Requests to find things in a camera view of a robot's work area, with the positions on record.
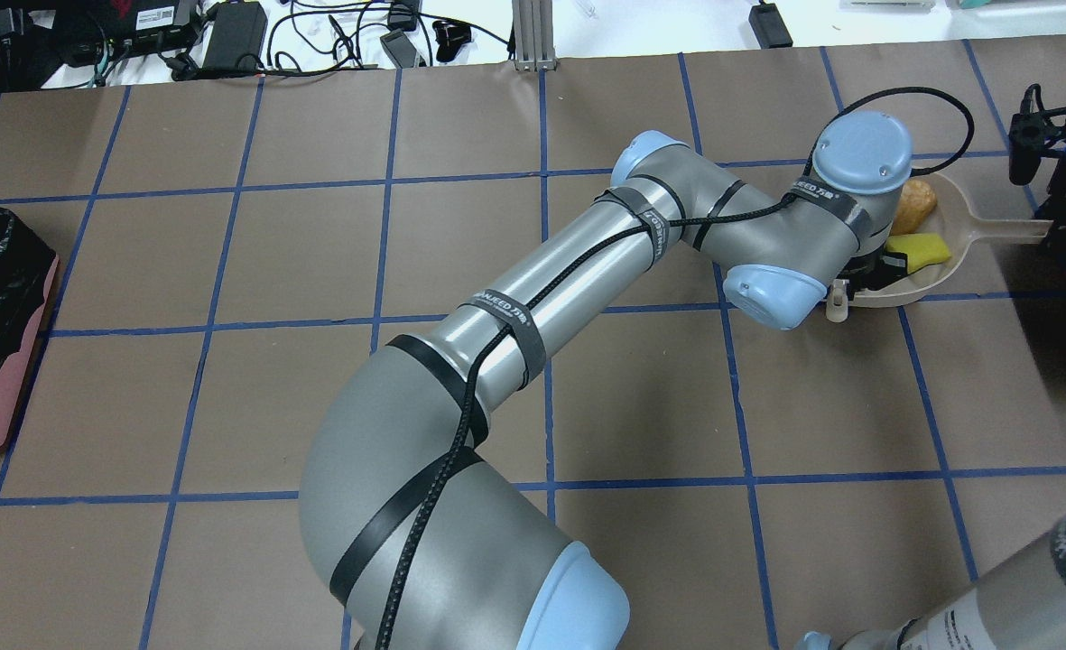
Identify brown potato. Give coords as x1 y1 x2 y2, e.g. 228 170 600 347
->
890 180 938 235

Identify white plastic dustpan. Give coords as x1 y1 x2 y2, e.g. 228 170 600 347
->
846 173 1050 308

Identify white hand brush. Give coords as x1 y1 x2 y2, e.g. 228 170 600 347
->
825 277 851 322

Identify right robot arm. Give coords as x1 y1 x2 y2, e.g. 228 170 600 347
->
795 87 1066 649

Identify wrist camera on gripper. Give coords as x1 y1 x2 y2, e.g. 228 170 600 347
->
1008 83 1066 186

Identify aluminium frame post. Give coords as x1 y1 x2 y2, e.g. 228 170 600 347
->
511 0 558 71

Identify black power adapter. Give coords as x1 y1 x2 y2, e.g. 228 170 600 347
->
379 30 429 69

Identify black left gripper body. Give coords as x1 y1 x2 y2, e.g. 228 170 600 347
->
845 251 908 293

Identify yellow sponge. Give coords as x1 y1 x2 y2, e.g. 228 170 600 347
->
885 233 952 274

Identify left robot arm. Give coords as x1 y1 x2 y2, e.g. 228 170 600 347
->
298 97 942 649

